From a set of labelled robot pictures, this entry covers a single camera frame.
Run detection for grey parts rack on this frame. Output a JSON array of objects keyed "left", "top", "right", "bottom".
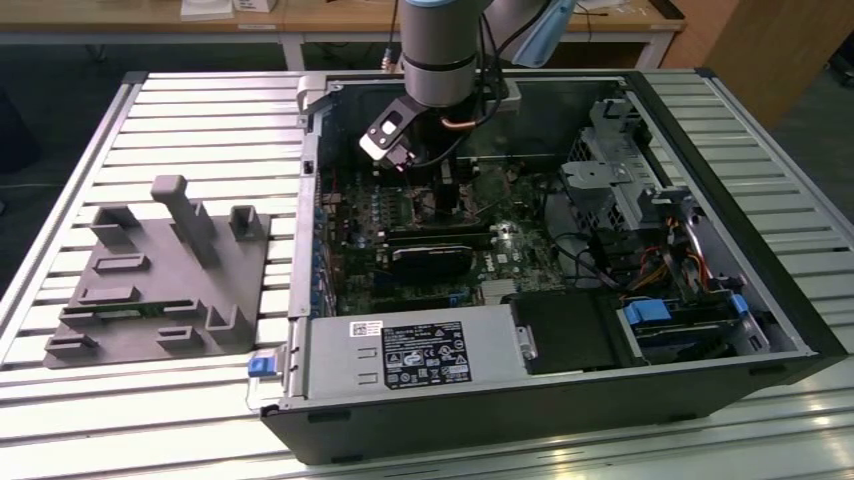
[{"left": 43, "top": 174, "right": 275, "bottom": 371}]

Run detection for black wire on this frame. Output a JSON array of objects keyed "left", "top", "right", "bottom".
[{"left": 551, "top": 232, "right": 623, "bottom": 292}]

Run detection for wooden cabinet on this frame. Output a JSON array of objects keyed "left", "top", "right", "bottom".
[{"left": 666, "top": 0, "right": 854, "bottom": 129}]

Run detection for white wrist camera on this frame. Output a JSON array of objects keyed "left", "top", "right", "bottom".
[{"left": 358, "top": 97, "right": 430, "bottom": 162}]

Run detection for grey metal drive cage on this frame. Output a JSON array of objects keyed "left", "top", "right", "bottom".
[{"left": 558, "top": 97, "right": 675, "bottom": 234}]

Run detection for black PC case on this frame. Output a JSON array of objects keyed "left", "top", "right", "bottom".
[{"left": 259, "top": 68, "right": 853, "bottom": 466}]

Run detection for grey power supply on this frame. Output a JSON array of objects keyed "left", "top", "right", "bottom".
[{"left": 303, "top": 304, "right": 523, "bottom": 401}]

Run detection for hard disk in blue carrier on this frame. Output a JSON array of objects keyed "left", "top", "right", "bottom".
[{"left": 616, "top": 294, "right": 733, "bottom": 362}]

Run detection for black plastic shroud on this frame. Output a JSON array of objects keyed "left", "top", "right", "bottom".
[{"left": 510, "top": 289, "right": 634, "bottom": 377}]

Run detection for white papers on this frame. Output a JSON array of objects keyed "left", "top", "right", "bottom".
[{"left": 576, "top": 0, "right": 643, "bottom": 15}]

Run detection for blue case latch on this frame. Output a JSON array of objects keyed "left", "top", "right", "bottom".
[{"left": 246, "top": 352, "right": 283, "bottom": 381}]

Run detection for wooden desk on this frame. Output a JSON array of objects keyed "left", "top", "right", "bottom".
[{"left": 0, "top": 0, "right": 687, "bottom": 72}]

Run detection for CPU socket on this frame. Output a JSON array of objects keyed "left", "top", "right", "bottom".
[{"left": 408, "top": 187, "right": 483, "bottom": 225}]

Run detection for metal socket cover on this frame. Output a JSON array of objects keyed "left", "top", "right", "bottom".
[{"left": 458, "top": 182, "right": 484, "bottom": 222}]

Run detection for small silver heatsink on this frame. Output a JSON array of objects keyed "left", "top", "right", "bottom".
[{"left": 482, "top": 279, "right": 520, "bottom": 305}]

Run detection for green motherboard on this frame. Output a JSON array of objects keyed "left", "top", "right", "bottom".
[{"left": 316, "top": 158, "right": 575, "bottom": 319}]

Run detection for black graphics card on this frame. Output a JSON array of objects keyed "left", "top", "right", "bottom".
[{"left": 386, "top": 242, "right": 476, "bottom": 277}]

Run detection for green RAM stick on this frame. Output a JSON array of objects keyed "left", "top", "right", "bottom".
[{"left": 89, "top": 302, "right": 165, "bottom": 318}]

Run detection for orange and yellow wires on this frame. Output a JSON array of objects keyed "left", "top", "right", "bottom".
[{"left": 626, "top": 248, "right": 710, "bottom": 292}]

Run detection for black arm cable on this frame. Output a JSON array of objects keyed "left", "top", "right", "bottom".
[{"left": 412, "top": 19, "right": 510, "bottom": 169}]

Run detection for black RAM stick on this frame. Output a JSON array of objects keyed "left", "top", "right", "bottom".
[
  {"left": 386, "top": 224, "right": 490, "bottom": 238},
  {"left": 384, "top": 233, "right": 494, "bottom": 248}
]

